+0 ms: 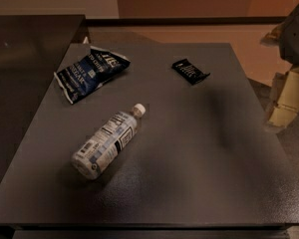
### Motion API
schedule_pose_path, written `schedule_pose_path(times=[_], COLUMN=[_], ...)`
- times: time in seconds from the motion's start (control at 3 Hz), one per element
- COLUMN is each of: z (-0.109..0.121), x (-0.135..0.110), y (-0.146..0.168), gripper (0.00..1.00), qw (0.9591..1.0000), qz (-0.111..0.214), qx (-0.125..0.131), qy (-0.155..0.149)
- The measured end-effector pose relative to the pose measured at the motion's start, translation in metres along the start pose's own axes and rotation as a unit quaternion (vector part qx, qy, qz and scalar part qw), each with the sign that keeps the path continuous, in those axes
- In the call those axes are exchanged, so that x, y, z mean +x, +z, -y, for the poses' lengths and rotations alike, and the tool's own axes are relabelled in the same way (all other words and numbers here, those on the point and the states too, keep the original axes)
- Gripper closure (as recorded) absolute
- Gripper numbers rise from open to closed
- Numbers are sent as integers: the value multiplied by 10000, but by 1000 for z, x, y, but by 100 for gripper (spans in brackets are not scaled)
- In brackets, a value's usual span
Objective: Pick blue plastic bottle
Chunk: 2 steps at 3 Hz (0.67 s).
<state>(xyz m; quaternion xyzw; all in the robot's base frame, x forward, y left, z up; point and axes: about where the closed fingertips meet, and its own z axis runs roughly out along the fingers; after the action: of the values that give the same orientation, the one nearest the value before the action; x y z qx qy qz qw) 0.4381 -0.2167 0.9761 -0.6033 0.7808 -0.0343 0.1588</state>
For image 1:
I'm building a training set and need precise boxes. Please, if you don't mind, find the blue chip bag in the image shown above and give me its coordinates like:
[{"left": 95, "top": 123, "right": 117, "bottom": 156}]
[{"left": 54, "top": 46, "right": 131, "bottom": 105}]

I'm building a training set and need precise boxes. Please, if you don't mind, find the black snack bar wrapper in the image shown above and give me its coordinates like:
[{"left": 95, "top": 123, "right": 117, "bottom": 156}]
[{"left": 171, "top": 59, "right": 210, "bottom": 85}]

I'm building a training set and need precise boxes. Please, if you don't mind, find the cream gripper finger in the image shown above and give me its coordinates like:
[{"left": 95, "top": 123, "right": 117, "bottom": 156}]
[{"left": 265, "top": 65, "right": 299, "bottom": 129}]

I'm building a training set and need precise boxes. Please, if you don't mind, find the clear plastic bottle white cap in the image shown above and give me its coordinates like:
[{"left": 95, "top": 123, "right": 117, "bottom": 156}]
[{"left": 72, "top": 104, "right": 146, "bottom": 180}]

